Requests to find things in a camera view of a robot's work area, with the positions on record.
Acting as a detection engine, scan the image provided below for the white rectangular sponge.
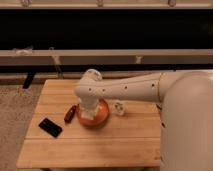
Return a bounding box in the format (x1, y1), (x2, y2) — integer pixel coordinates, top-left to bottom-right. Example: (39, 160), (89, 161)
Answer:
(81, 112), (94, 120)

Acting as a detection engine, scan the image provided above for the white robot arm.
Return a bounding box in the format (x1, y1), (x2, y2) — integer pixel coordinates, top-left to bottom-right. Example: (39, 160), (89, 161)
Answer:
(75, 69), (213, 171)

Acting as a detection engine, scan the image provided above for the orange ceramic bowl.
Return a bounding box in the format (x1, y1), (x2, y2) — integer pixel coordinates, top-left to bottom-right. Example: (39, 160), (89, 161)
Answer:
(76, 99), (109, 127)

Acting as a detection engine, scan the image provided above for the brown sausage toy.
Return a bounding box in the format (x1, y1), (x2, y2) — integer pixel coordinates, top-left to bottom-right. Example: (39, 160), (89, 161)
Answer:
(64, 105), (77, 123)

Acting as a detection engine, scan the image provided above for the black rectangular phone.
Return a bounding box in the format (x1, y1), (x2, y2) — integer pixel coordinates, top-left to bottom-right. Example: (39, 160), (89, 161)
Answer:
(39, 118), (63, 138)

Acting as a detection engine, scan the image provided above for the wooden table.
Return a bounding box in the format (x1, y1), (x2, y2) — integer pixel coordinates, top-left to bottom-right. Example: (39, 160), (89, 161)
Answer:
(16, 80), (160, 169)

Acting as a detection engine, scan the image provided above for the grey window rail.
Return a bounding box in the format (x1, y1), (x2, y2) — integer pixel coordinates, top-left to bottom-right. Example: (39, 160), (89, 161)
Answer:
(0, 49), (213, 66)

